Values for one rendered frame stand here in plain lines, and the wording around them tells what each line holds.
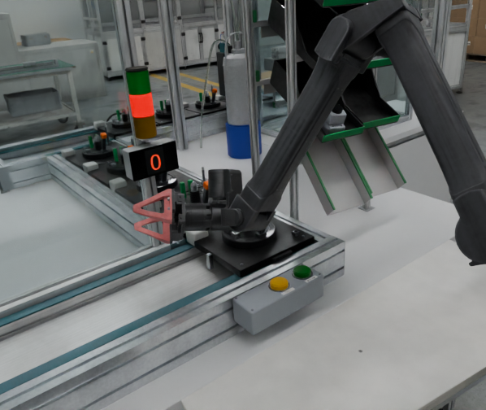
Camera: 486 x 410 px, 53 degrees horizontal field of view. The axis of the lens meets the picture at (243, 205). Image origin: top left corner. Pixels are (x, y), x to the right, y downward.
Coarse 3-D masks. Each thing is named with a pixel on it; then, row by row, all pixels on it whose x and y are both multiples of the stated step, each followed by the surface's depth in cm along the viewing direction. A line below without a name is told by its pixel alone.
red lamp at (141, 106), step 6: (132, 96) 107; (138, 96) 107; (144, 96) 107; (150, 96) 109; (132, 102) 108; (138, 102) 108; (144, 102) 108; (150, 102) 109; (132, 108) 109; (138, 108) 108; (144, 108) 108; (150, 108) 109; (132, 114) 110; (138, 114) 109; (144, 114) 109; (150, 114) 110
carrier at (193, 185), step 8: (192, 184) 142; (184, 192) 146; (192, 192) 142; (200, 192) 150; (184, 200) 146; (192, 200) 144; (200, 200) 145; (208, 200) 144; (216, 200) 144; (224, 200) 149; (160, 208) 146; (184, 232) 131
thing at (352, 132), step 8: (280, 64) 136; (304, 64) 140; (272, 72) 137; (280, 72) 133; (304, 72) 143; (272, 80) 138; (280, 80) 134; (304, 80) 143; (280, 88) 135; (344, 104) 132; (352, 120) 131; (352, 128) 130; (360, 128) 127; (320, 136) 124; (328, 136) 123; (336, 136) 124; (344, 136) 126
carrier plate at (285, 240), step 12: (276, 228) 130; (288, 228) 129; (204, 240) 126; (216, 240) 126; (276, 240) 124; (288, 240) 123; (300, 240) 123; (312, 240) 125; (204, 252) 124; (216, 252) 120; (228, 252) 120; (240, 252) 119; (252, 252) 119; (264, 252) 119; (276, 252) 118; (228, 264) 115; (240, 264) 114; (252, 264) 114; (264, 264) 116; (240, 276) 112
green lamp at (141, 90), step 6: (126, 72) 106; (132, 72) 105; (138, 72) 105; (144, 72) 106; (126, 78) 107; (132, 78) 106; (138, 78) 106; (144, 78) 106; (132, 84) 106; (138, 84) 106; (144, 84) 107; (132, 90) 107; (138, 90) 107; (144, 90) 107; (150, 90) 109
